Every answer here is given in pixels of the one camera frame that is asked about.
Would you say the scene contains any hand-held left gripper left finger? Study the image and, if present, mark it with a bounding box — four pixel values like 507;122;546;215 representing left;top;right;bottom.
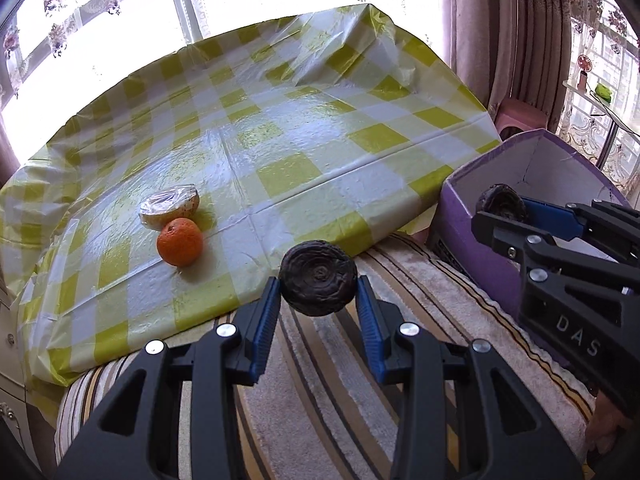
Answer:
52;276;282;480

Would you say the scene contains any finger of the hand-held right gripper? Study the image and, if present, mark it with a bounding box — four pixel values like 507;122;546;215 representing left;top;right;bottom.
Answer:
471;211;628;307
520;198;640;262

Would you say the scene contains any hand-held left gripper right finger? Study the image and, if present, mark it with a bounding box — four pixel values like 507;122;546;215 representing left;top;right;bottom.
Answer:
356;275;583;480

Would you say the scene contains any small dark wrinkled fruit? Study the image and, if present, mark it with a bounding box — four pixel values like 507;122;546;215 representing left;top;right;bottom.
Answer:
475;185;528;223

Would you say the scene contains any purple cardboard box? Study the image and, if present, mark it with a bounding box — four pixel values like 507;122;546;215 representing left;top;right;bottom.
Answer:
430;128;632;318

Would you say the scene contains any round dark wrinkled fruit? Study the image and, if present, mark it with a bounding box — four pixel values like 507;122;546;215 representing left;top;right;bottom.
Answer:
278;241;358;317

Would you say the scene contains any person's right hand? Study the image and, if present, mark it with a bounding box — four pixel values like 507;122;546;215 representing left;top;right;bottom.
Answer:
585;392;640;461

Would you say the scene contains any striped beige towel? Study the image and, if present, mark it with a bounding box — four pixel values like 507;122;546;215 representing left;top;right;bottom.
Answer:
55;232;596;480

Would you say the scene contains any sheer floral lace curtain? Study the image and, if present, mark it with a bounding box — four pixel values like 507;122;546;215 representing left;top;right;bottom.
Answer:
555;0;640;196
0;0;441;111

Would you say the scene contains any pink plastic stool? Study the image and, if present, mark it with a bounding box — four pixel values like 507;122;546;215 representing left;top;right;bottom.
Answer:
492;98;551;141

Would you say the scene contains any glass side table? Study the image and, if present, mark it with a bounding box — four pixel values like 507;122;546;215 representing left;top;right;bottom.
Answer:
562;80;640;171

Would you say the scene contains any medium orange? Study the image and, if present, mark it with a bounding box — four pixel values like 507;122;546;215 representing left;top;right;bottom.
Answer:
156;217;204;267

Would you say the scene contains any plastic-wrapped pale fruit half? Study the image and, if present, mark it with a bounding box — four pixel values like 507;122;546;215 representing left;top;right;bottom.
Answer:
138;186;202;232

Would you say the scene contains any plain pink curtain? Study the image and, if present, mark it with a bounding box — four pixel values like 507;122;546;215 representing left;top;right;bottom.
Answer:
439;0;568;133

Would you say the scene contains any yellow checked plastic tablecloth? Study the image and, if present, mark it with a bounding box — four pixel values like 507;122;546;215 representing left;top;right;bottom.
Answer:
0;4;502;388

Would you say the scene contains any white cabinet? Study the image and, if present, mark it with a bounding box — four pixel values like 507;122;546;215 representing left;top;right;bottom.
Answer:
0;285;31;441

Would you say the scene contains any white window frame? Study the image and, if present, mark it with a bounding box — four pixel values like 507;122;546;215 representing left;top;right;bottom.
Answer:
169;0;202;47

